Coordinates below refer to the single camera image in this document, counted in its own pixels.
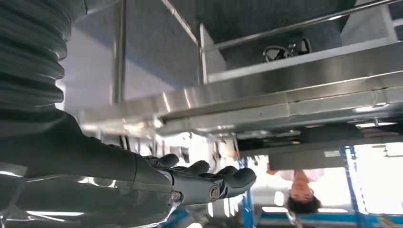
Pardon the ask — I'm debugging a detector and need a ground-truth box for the stainless steel workbench table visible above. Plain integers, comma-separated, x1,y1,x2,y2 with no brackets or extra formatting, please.
74,0,403,139

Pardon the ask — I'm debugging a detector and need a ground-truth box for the blue metal shelf rack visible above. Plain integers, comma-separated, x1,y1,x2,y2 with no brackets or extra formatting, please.
238,146,403,228

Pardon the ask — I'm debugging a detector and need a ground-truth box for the dark grey laptop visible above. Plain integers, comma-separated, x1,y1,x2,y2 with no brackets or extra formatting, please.
269,148,347,171

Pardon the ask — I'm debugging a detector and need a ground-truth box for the person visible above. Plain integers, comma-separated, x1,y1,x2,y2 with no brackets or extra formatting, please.
267,168,326,215

